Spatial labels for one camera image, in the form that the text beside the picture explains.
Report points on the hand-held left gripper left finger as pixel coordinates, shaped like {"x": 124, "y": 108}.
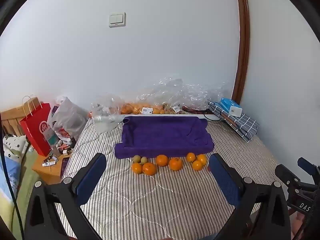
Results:
{"x": 91, "y": 177}

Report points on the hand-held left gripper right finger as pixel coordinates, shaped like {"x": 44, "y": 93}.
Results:
{"x": 223, "y": 180}

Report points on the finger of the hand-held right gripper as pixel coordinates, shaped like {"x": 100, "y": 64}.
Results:
{"x": 308, "y": 166}
{"x": 286, "y": 175}

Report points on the orange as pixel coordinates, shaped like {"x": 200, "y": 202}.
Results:
{"x": 137, "y": 168}
{"x": 191, "y": 157}
{"x": 149, "y": 168}
{"x": 197, "y": 165}
{"x": 175, "y": 164}
{"x": 202, "y": 159}
{"x": 162, "y": 160}

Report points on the green-brown round fruit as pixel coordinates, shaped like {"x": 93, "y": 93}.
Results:
{"x": 144, "y": 160}
{"x": 136, "y": 158}

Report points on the dark phone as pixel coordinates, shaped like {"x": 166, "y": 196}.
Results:
{"x": 65, "y": 166}

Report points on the wooden nightstand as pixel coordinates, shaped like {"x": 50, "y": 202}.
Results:
{"x": 47, "y": 173}

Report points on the white tube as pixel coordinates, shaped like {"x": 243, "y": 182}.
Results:
{"x": 48, "y": 163}

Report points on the grey striped bed sheet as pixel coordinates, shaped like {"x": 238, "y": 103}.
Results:
{"x": 140, "y": 205}

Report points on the teal and white box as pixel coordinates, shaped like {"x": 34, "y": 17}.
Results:
{"x": 51, "y": 136}

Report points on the folded blue checked cloth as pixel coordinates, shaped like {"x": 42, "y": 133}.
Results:
{"x": 243, "y": 125}

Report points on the white plastic bag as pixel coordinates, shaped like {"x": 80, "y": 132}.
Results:
{"x": 66, "y": 120}

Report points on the light green blanket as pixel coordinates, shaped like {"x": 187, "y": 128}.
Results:
{"x": 26, "y": 177}

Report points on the small white box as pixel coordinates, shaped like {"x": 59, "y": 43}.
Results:
{"x": 236, "y": 111}

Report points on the red paper bag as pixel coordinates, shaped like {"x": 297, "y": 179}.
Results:
{"x": 35, "y": 130}

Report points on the purple towel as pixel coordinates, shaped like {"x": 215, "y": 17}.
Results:
{"x": 162, "y": 135}

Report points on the blue and white box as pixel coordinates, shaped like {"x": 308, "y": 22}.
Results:
{"x": 227, "y": 103}

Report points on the dark red packet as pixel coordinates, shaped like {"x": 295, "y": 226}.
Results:
{"x": 193, "y": 109}

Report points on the clear bag of oranges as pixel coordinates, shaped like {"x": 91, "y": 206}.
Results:
{"x": 136, "y": 108}

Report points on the white floral cloth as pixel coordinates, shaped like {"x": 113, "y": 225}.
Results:
{"x": 12, "y": 145}

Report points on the crumpled clear plastic bag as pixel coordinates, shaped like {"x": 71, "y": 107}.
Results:
{"x": 190, "y": 92}

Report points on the wooden headboard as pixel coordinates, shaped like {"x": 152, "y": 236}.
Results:
{"x": 10, "y": 122}

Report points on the brown wooden door frame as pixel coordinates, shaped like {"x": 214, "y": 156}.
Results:
{"x": 243, "y": 42}

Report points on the white light switch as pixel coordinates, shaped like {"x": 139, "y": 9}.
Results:
{"x": 117, "y": 20}

